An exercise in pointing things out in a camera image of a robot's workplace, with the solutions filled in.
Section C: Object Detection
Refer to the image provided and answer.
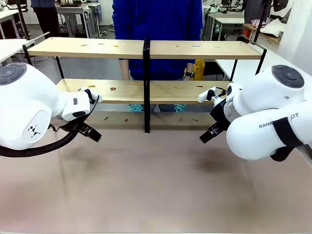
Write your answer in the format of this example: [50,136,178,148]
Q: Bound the wooden two-tier shelf rack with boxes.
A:
[22,31,268,134]

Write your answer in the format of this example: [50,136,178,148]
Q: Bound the person's right forearm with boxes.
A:
[118,58,130,81]

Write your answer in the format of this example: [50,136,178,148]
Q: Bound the white background desk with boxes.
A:
[204,11,245,41]

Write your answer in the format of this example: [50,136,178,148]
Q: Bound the black strap on arm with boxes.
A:
[270,117,304,162]

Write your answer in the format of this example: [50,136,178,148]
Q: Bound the grey background work table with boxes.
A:
[55,2,101,39]

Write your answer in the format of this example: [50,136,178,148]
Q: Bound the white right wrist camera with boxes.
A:
[197,87,218,103]

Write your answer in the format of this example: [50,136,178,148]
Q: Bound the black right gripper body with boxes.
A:
[209,98,232,134]

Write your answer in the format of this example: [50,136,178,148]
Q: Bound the yellow plastic object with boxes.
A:
[194,58,205,81]

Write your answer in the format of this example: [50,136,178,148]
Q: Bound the background person dark trousers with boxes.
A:
[31,0,60,39]

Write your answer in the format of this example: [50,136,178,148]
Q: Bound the light wooden shelf board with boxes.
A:
[26,37,264,60]
[55,78,231,105]

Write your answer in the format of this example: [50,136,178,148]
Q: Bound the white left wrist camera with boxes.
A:
[78,87,102,104]

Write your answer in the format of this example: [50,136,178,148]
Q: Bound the large white side table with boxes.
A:
[214,43,280,81]

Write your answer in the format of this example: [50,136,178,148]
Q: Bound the black sleeved arm cable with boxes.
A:
[0,94,100,158]

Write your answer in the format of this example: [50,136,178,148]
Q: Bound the person's left forearm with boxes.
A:
[183,62,196,74]

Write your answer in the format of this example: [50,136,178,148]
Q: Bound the dark hanging jacket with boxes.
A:
[243,0,293,24]

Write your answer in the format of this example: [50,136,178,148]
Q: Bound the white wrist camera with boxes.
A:
[78,87,102,104]
[197,87,218,103]

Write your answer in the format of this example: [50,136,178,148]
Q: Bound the person in blue sweater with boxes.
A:
[112,0,204,113]

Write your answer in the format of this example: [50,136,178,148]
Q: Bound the black stand pole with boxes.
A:
[253,0,268,43]

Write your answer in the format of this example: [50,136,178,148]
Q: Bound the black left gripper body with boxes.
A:
[74,121,93,135]

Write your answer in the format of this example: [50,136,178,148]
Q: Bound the white crumpled sheet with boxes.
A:
[259,18,286,38]

